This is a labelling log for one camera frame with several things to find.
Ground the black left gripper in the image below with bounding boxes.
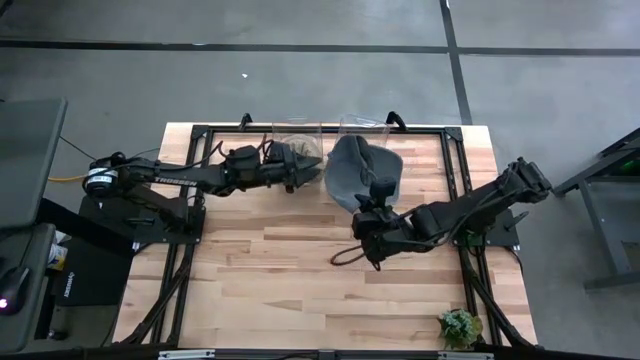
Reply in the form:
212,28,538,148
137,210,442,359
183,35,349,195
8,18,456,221
224,141,324,195

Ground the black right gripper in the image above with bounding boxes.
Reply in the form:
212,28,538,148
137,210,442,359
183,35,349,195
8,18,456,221
352,193,419,264

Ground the beige baseball cap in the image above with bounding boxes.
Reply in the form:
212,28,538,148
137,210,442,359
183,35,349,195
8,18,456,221
284,133,324,162

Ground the grey baseball cap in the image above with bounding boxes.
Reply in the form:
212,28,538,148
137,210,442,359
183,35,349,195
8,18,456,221
323,133,404,215

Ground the clear plastic bin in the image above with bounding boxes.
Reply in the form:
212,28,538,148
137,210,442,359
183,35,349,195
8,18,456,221
271,118,325,190
335,113,392,151

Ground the small green potted plant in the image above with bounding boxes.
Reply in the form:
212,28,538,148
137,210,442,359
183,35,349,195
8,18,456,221
437,308,485,351

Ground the black computer case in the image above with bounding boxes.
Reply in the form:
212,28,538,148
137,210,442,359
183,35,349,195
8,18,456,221
53,238,135,307

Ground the grey metal table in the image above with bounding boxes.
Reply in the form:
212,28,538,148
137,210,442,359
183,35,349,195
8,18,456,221
552,127,640,292

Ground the small yellow white container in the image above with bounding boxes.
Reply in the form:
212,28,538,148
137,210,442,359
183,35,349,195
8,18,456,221
47,243,70,272

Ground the grey flat panel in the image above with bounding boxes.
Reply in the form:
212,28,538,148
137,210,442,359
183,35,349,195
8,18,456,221
0,97,69,231

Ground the black computer mouse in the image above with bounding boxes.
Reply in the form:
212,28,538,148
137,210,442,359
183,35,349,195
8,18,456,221
0,266,32,317

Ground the grey side desk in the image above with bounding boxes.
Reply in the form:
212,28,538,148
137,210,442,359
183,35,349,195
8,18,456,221
0,222,57,354

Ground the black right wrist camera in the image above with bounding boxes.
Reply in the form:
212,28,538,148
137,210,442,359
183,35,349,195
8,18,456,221
368,175,398,211

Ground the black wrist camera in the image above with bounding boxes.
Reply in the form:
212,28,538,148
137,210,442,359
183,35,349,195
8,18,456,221
232,144,262,169
368,175,398,211

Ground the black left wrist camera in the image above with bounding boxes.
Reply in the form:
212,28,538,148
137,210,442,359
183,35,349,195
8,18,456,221
232,144,262,169

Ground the black metal table frame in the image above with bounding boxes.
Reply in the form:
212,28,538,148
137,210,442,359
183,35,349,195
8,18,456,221
119,122,539,349

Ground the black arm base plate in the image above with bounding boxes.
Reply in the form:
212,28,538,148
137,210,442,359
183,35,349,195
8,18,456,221
79,197,207,246
447,207,521,249

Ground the silver metal bracket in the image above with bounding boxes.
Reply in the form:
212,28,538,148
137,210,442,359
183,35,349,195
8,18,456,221
158,349,216,360
438,351,495,360

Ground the yellow power cable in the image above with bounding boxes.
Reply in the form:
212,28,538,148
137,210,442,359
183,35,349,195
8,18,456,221
47,173,90,184

